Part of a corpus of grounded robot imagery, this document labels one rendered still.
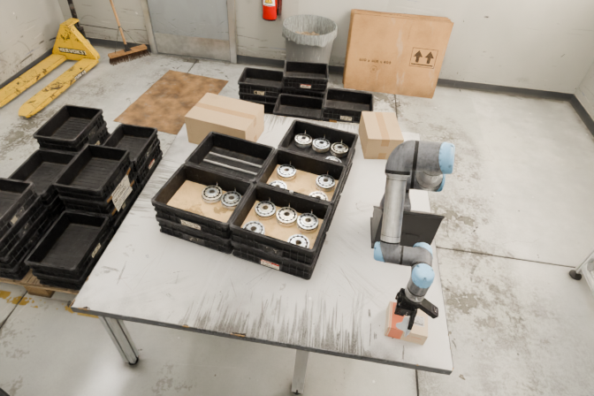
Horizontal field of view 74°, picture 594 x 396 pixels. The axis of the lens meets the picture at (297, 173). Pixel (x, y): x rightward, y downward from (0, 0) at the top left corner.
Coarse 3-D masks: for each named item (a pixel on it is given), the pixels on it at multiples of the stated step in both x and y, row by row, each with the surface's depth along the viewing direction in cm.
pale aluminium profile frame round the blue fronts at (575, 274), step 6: (588, 258) 263; (582, 264) 269; (588, 264) 263; (570, 270) 278; (576, 270) 272; (582, 270) 267; (588, 270) 263; (570, 276) 276; (576, 276) 274; (588, 276) 260; (588, 282) 260
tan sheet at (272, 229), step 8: (280, 208) 197; (248, 216) 192; (264, 224) 189; (272, 224) 189; (296, 224) 190; (320, 224) 191; (272, 232) 185; (280, 232) 185; (288, 232) 185; (296, 232) 186; (312, 232) 186; (312, 240) 183
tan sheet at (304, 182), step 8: (272, 176) 214; (296, 176) 215; (304, 176) 215; (312, 176) 215; (288, 184) 210; (296, 184) 210; (304, 184) 210; (312, 184) 211; (336, 184) 212; (304, 192) 206; (312, 192) 206; (328, 192) 207; (328, 200) 203
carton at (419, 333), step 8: (392, 304) 167; (392, 312) 164; (392, 320) 162; (400, 320) 162; (416, 320) 162; (424, 320) 162; (392, 328) 159; (416, 328) 160; (424, 328) 160; (392, 336) 163; (400, 336) 162; (408, 336) 160; (416, 336) 159; (424, 336) 157
